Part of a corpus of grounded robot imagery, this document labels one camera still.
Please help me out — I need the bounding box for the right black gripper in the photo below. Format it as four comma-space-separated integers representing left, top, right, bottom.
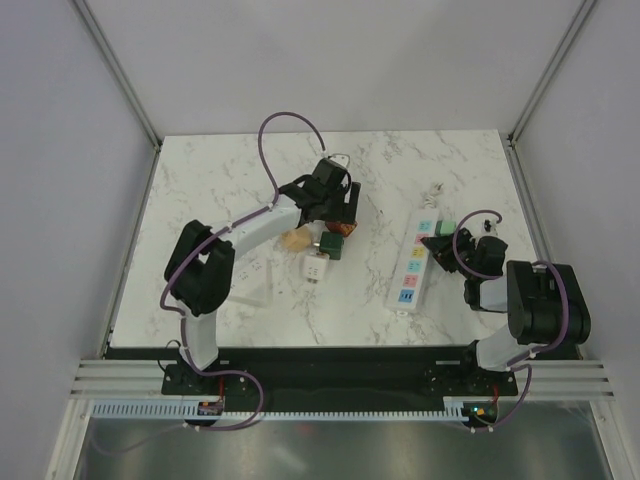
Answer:
421, 227, 477, 279

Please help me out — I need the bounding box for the light green plug adapter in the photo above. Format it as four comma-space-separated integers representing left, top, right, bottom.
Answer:
435, 220, 457, 237

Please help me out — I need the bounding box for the red cube plug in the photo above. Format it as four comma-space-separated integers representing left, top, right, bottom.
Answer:
327, 223, 357, 238

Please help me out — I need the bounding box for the green cube plug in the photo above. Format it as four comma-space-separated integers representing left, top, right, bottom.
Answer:
318, 231, 344, 261

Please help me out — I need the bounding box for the beige cube plug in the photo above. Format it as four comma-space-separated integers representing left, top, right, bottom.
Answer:
281, 226, 312, 252

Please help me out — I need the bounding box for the white cube plug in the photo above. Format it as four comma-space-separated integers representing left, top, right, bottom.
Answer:
301, 252, 330, 283

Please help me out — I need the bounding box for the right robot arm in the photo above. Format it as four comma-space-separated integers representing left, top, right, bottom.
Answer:
421, 228, 591, 394

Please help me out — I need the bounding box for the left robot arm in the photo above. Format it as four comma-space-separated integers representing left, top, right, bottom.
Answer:
159, 158, 361, 393

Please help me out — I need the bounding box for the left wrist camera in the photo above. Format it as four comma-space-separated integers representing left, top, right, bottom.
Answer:
329, 154, 350, 169

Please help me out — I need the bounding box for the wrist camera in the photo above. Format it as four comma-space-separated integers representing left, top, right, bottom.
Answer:
329, 154, 350, 169
482, 219, 500, 236

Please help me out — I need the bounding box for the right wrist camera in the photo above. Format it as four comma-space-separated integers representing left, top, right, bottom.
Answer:
482, 219, 500, 236

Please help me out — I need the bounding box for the white cable duct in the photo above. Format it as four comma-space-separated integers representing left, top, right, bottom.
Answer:
90, 399, 468, 422

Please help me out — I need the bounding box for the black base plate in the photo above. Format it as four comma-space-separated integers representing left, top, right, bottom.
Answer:
161, 346, 518, 412

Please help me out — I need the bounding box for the aluminium frame rail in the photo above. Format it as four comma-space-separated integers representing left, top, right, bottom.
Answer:
72, 360, 614, 401

